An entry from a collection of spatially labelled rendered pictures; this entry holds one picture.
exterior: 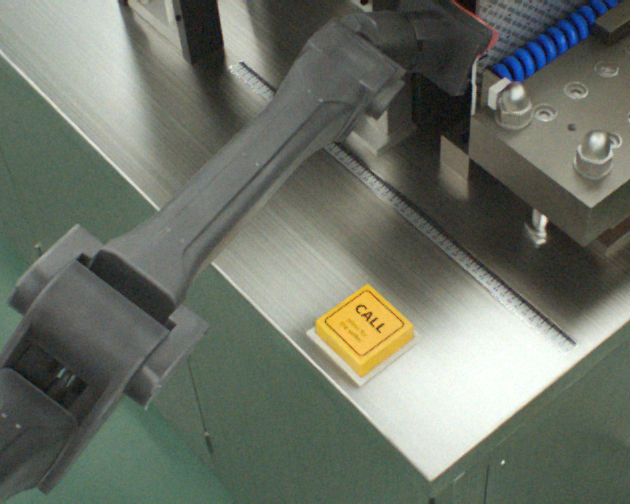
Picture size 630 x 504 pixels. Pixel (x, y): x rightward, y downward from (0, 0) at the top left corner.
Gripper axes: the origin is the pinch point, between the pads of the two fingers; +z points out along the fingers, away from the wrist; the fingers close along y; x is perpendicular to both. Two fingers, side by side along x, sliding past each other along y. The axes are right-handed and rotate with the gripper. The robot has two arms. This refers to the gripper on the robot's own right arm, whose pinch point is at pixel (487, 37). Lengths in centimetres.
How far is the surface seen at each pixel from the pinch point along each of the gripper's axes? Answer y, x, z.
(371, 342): 12.1, -25.9, -15.6
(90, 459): -50, -113, 18
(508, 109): 7.3, -3.6, -2.9
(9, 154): -72, -61, 3
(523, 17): 0.2, 2.3, 4.2
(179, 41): -35.9, -20.6, -5.4
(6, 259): -99, -107, 29
